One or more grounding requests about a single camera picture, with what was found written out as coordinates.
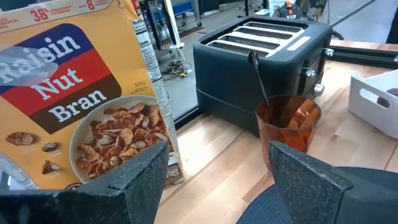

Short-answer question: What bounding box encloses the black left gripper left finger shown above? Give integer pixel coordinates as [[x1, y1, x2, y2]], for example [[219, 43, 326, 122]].
[[0, 141, 170, 224]]

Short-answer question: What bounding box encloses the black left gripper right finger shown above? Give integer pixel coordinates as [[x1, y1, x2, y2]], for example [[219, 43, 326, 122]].
[[269, 141, 398, 224]]

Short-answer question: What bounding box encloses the Raisin Nut Bran cereal box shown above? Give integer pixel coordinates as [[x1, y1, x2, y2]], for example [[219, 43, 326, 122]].
[[0, 0, 185, 191]]

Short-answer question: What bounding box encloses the dark round woven placemat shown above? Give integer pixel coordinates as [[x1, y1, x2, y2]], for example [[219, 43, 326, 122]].
[[236, 183, 295, 224]]

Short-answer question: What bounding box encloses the orange faceted plastic cup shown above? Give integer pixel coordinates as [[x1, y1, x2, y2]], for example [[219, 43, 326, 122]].
[[255, 94, 322, 172]]

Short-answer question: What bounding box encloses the white plastic bin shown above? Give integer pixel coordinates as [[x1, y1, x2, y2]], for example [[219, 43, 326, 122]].
[[347, 68, 398, 139]]

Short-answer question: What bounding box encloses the black spoon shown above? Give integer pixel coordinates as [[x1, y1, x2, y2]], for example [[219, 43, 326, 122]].
[[248, 50, 275, 125]]

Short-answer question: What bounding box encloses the black four-slot toaster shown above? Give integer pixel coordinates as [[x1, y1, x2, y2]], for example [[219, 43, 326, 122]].
[[192, 16, 334, 138]]

